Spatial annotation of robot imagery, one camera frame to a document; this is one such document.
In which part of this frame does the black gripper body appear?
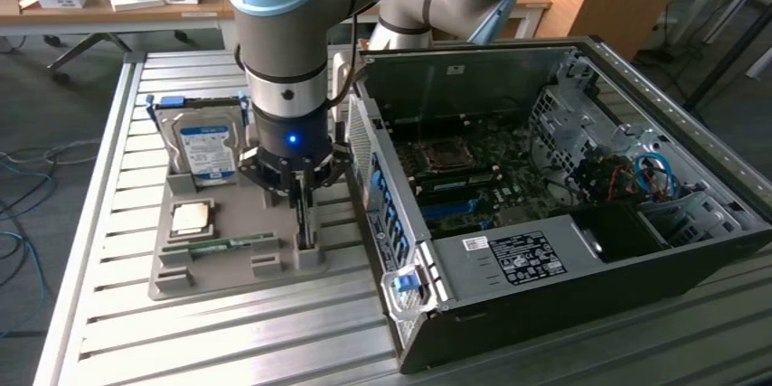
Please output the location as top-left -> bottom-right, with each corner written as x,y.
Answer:
254,109 -> 336,183

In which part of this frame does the green graphics card black shroud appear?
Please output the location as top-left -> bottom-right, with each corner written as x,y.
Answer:
283,177 -> 320,252

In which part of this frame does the hard disk with blue caddy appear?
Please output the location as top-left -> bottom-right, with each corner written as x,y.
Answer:
144,92 -> 254,188

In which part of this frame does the grey parts rack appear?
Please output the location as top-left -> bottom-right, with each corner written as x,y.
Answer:
148,167 -> 332,302

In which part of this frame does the silver CPU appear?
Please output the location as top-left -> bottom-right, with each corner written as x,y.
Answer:
171,202 -> 215,238

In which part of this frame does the green RAM stick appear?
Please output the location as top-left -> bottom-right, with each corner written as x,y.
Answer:
414,172 -> 503,195
162,232 -> 276,257

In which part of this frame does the metal CPU socket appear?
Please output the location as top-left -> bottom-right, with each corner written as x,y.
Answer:
422,137 -> 478,174

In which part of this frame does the blue expansion slot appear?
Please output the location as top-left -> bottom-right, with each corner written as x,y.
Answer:
420,198 -> 487,220

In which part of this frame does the blue case latch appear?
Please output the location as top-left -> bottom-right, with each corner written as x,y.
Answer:
390,270 -> 420,293

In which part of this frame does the green motherboard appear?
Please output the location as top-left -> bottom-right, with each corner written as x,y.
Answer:
390,121 -> 584,241

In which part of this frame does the grey power supply unit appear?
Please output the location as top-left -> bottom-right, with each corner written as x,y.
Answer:
431,215 -> 608,301

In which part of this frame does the black open PC case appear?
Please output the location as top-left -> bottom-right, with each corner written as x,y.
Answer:
330,34 -> 772,376

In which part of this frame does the silver disk bay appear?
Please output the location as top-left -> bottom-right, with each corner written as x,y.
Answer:
639,191 -> 743,247

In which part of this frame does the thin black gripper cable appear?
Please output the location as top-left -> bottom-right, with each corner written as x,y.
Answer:
328,0 -> 362,109

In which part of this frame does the blue floor cable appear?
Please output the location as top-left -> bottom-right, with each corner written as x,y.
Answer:
0,150 -> 59,340

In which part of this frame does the blue data wire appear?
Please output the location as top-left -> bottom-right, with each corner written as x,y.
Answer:
631,150 -> 688,201

